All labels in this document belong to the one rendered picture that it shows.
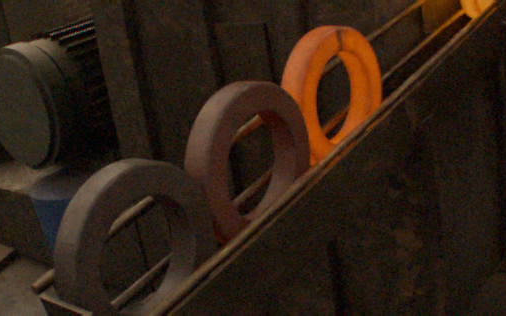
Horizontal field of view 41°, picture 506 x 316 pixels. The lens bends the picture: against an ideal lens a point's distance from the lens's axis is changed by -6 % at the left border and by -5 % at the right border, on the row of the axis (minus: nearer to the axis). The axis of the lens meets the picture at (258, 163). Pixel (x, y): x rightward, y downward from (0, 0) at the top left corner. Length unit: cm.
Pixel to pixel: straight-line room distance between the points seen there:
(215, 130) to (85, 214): 18
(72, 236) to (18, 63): 145
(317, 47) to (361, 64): 10
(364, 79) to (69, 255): 50
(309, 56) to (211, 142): 20
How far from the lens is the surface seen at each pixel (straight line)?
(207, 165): 71
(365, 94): 97
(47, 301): 66
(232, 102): 73
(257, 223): 75
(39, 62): 202
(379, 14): 116
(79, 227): 61
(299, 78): 84
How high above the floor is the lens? 93
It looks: 20 degrees down
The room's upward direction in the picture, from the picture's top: 10 degrees counter-clockwise
